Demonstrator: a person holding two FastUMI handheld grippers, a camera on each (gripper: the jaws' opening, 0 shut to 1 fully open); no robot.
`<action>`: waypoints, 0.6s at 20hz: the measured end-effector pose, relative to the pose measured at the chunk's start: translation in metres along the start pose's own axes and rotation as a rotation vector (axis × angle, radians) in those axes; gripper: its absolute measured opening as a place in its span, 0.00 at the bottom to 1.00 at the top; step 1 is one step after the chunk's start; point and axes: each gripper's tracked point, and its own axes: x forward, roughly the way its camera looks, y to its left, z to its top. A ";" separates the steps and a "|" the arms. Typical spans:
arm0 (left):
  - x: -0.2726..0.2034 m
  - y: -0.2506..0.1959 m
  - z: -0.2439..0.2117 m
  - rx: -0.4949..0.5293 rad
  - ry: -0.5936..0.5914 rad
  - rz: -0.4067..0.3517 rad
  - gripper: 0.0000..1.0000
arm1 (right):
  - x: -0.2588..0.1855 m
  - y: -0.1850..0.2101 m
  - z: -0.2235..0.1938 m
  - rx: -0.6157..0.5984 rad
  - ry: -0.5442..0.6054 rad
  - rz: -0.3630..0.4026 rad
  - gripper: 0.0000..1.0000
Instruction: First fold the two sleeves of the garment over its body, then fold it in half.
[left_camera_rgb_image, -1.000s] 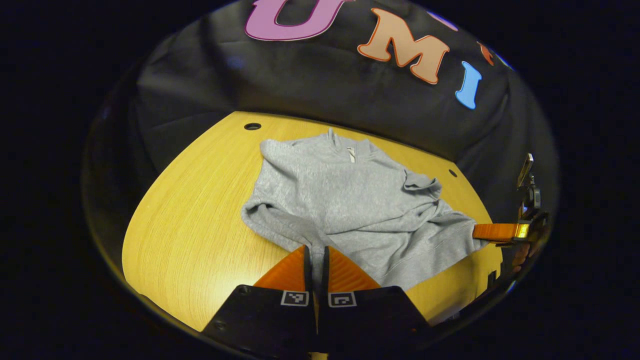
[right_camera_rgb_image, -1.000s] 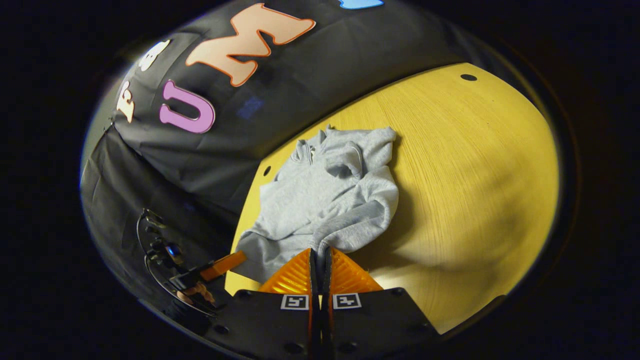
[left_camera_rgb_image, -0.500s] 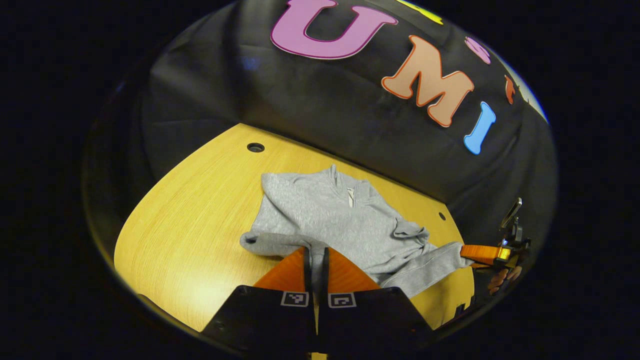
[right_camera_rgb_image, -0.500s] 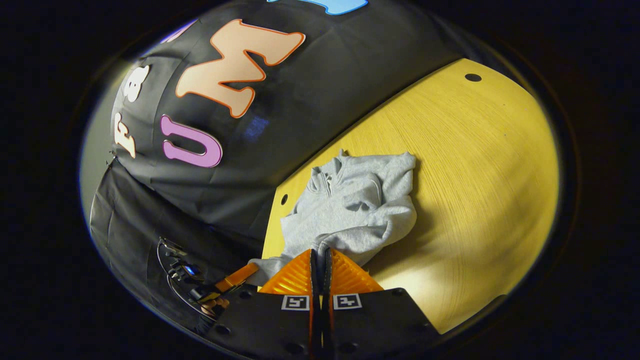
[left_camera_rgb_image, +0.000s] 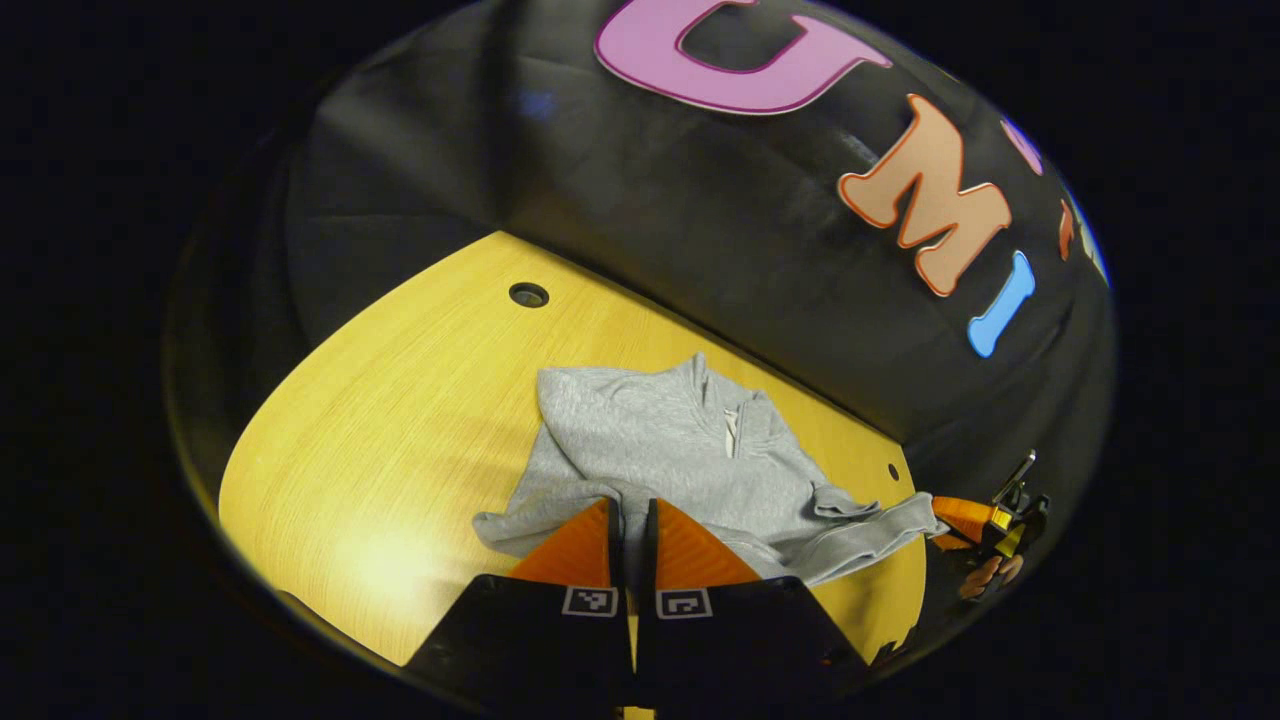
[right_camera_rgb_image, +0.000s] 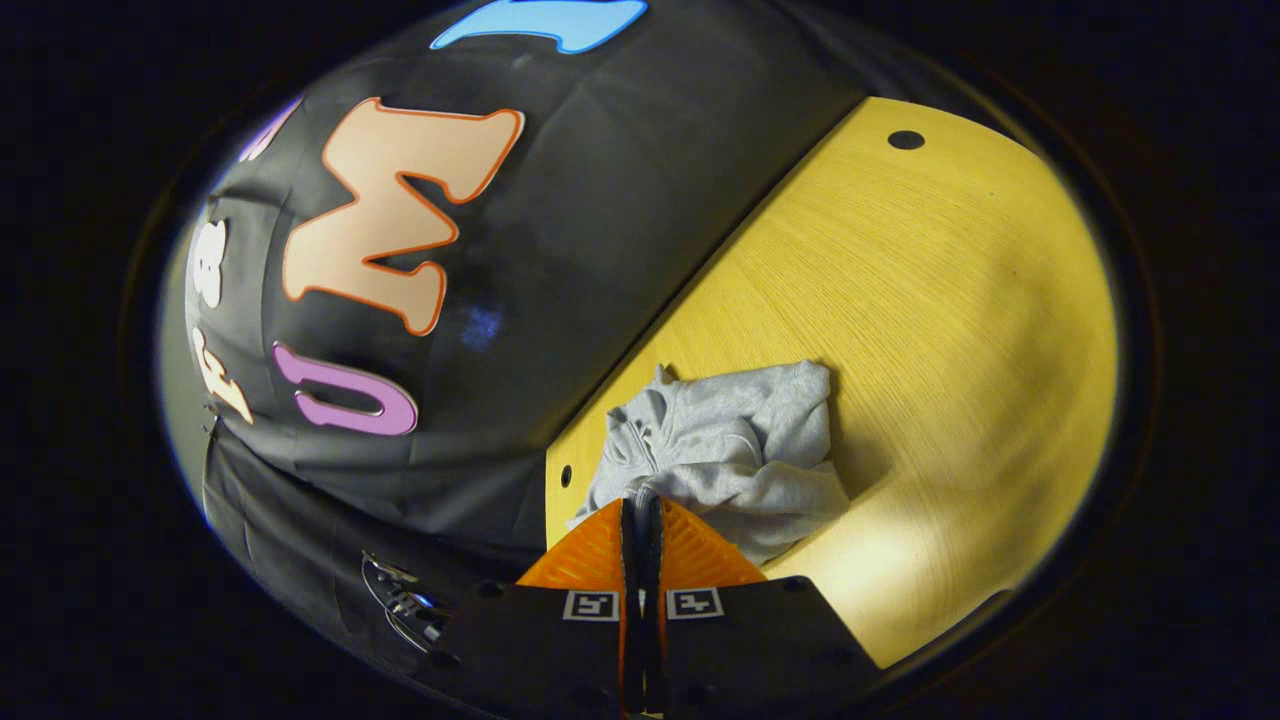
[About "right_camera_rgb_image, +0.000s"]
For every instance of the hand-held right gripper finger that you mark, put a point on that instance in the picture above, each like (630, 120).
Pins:
(650, 560)
(629, 560)

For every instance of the grey sweatshirt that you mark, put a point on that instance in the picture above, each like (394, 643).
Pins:
(740, 440)

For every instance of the shiny metal clamp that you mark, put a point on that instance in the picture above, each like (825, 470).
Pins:
(405, 600)

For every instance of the black backdrop cloth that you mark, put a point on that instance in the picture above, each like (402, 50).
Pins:
(600, 200)

